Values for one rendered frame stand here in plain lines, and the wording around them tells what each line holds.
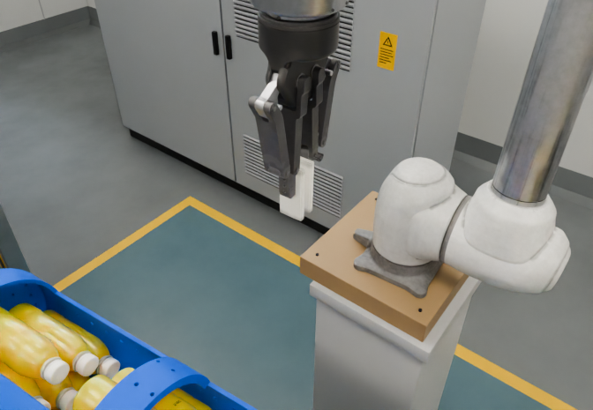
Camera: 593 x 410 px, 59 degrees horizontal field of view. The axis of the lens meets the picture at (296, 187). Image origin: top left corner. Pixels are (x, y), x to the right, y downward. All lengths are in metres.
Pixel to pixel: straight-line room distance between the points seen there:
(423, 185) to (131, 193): 2.47
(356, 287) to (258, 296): 1.42
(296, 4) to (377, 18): 1.67
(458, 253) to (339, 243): 0.34
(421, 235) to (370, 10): 1.20
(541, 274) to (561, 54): 0.41
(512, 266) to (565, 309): 1.76
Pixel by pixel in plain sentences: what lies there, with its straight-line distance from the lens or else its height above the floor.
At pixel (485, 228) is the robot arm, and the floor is 1.29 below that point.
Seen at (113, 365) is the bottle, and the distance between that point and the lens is 1.13.
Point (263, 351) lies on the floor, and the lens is 2.40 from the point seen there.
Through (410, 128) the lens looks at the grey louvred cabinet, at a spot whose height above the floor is 0.85.
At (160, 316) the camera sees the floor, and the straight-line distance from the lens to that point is 2.59.
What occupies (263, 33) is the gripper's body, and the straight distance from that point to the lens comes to 0.49.
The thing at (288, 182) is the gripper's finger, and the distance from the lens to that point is 0.56.
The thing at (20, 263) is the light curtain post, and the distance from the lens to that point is 1.97.
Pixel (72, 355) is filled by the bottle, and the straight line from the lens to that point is 1.08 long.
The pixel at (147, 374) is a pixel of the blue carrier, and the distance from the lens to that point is 0.90.
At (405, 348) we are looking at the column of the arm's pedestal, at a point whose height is 0.97.
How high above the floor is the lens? 1.96
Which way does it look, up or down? 37 degrees down
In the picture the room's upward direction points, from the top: straight up
